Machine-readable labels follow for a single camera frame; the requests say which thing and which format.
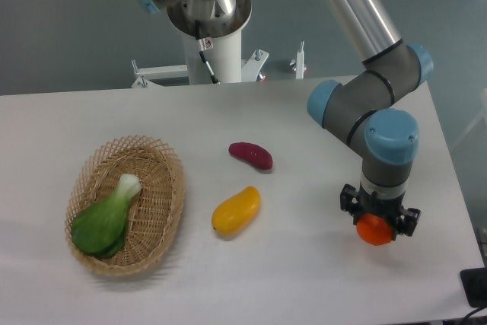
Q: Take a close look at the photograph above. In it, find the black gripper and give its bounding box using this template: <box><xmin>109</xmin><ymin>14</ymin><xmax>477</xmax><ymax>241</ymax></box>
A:
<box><xmin>339</xmin><ymin>183</ymin><xmax>421</xmax><ymax>241</ymax></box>

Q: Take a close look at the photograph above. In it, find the orange fruit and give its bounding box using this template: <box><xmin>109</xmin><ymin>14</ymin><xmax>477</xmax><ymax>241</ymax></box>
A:
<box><xmin>356</xmin><ymin>214</ymin><xmax>393</xmax><ymax>246</ymax></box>

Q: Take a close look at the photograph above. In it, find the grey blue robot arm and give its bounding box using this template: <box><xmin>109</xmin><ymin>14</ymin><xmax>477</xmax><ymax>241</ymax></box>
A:
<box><xmin>138</xmin><ymin>0</ymin><xmax>433</xmax><ymax>246</ymax></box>

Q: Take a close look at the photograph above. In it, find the black device at edge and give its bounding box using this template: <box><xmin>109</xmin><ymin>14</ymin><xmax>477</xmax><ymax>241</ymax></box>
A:
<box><xmin>460</xmin><ymin>267</ymin><xmax>486</xmax><ymax>307</ymax></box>

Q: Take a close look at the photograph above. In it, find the purple sweet potato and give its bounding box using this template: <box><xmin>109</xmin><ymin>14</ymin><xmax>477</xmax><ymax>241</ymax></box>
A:
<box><xmin>228</xmin><ymin>142</ymin><xmax>273</xmax><ymax>170</ymax></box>

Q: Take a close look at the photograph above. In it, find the yellow mango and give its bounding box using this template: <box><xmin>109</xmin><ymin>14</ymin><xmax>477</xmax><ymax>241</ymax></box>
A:
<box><xmin>211</xmin><ymin>186</ymin><xmax>261</xmax><ymax>240</ymax></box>

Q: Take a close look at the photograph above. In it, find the woven wicker basket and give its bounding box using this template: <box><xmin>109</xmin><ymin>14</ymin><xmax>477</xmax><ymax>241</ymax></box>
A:
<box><xmin>65</xmin><ymin>135</ymin><xmax>185</xmax><ymax>276</ymax></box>

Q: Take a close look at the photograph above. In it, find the green bok choy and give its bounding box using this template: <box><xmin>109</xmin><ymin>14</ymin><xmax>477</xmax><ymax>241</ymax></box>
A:
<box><xmin>71</xmin><ymin>174</ymin><xmax>142</xmax><ymax>259</ymax></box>

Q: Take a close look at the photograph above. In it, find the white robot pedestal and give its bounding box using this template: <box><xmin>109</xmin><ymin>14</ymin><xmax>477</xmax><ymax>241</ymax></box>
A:
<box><xmin>130</xmin><ymin>0</ymin><xmax>309</xmax><ymax>88</ymax></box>

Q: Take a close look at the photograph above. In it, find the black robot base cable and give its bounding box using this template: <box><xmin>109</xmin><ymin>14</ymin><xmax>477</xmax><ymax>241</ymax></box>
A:
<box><xmin>193</xmin><ymin>19</ymin><xmax>221</xmax><ymax>84</ymax></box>

